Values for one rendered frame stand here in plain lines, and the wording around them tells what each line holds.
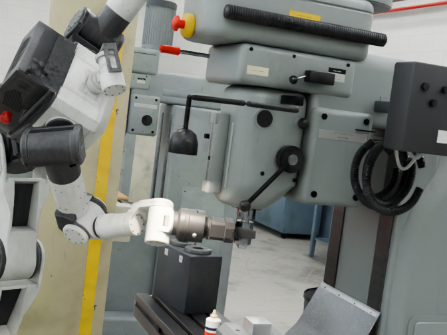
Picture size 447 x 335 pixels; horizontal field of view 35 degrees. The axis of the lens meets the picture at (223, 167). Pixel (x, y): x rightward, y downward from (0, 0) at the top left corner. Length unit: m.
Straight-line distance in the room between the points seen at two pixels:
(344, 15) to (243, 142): 0.42
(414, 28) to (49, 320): 5.99
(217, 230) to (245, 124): 0.29
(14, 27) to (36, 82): 8.90
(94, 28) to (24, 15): 8.71
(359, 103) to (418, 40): 6.51
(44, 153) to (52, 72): 0.23
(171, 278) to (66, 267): 1.34
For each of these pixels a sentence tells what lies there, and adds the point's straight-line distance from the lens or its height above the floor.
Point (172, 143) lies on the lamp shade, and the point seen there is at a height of 1.46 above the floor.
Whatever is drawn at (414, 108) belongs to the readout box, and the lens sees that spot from 1.69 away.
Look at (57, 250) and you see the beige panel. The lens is 3.57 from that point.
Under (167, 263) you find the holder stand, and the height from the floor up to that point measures 1.03.
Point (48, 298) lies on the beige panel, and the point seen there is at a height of 0.54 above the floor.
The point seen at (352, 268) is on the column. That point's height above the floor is 1.15.
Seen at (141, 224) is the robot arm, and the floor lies 1.22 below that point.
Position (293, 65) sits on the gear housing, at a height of 1.69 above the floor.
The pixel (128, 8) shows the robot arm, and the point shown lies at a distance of 2.11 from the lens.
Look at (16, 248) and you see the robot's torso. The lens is 2.26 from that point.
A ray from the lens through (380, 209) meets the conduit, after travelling 1.79.
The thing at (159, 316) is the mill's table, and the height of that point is 0.90.
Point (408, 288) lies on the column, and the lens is 1.99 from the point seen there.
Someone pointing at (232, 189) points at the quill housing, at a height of 1.36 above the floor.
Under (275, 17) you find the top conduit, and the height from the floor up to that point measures 1.79.
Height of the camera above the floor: 1.55
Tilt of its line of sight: 5 degrees down
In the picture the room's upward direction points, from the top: 7 degrees clockwise
